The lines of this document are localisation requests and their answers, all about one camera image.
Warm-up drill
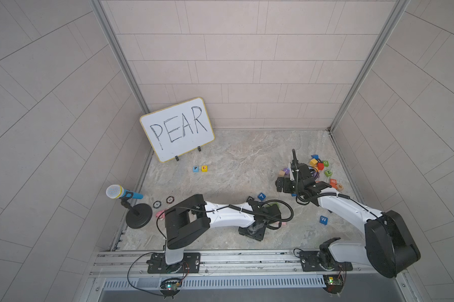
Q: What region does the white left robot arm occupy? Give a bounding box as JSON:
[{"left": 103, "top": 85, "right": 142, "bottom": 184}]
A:
[{"left": 165, "top": 195, "right": 294, "bottom": 266}]

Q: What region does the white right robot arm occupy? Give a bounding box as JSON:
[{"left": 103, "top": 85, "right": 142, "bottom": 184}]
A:
[{"left": 275, "top": 162, "right": 422, "bottom": 278}]

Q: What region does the whiteboard with PEAR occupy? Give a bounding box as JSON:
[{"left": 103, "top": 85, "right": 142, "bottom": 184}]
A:
[{"left": 139, "top": 97, "right": 216, "bottom": 163}]

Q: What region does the red cube block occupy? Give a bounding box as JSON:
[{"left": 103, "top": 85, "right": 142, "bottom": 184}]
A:
[{"left": 317, "top": 162, "right": 325, "bottom": 171}]

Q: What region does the blue W block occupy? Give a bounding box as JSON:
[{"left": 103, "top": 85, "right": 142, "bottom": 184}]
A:
[{"left": 320, "top": 216, "right": 328, "bottom": 225}]

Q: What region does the right green circuit board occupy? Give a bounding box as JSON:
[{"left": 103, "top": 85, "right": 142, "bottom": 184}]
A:
[{"left": 323, "top": 275, "right": 344, "bottom": 294}]

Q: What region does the green circuit board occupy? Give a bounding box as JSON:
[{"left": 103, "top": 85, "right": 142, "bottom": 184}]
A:
[
  {"left": 160, "top": 278, "right": 182, "bottom": 297},
  {"left": 323, "top": 275, "right": 344, "bottom": 294}
]

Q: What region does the pink pig toy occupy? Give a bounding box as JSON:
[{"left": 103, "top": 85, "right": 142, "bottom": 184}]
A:
[{"left": 156, "top": 210, "right": 165, "bottom": 220}]

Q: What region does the left green circuit board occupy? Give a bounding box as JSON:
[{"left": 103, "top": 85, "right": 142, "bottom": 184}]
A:
[{"left": 160, "top": 278, "right": 182, "bottom": 297}]

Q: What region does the toy microphone on stand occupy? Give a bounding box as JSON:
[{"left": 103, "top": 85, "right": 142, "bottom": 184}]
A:
[{"left": 106, "top": 184, "right": 153, "bottom": 229}]

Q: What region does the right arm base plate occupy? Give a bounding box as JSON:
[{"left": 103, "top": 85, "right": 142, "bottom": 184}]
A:
[{"left": 297, "top": 251, "right": 354, "bottom": 272}]

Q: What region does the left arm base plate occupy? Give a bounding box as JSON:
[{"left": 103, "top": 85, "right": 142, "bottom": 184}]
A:
[{"left": 146, "top": 252, "right": 201, "bottom": 274}]

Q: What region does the aluminium front rail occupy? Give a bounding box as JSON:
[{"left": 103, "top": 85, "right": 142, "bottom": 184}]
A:
[{"left": 88, "top": 247, "right": 407, "bottom": 278}]

